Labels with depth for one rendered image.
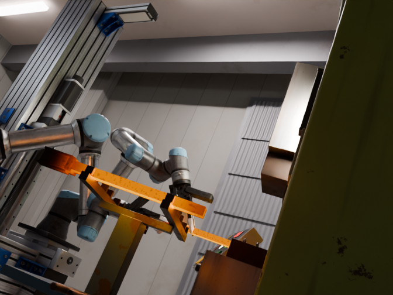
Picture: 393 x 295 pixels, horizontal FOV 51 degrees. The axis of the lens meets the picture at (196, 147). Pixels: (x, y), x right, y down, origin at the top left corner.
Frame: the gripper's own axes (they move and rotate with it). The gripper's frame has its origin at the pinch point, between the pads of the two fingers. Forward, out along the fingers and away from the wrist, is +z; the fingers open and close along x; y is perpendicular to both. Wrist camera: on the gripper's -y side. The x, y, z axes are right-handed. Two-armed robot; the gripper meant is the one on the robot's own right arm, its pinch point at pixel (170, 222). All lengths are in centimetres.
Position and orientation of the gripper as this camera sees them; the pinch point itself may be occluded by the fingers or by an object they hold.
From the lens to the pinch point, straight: 161.4
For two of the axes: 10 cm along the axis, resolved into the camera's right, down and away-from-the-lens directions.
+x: -1.6, -4.6, -8.7
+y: -3.7, 8.5, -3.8
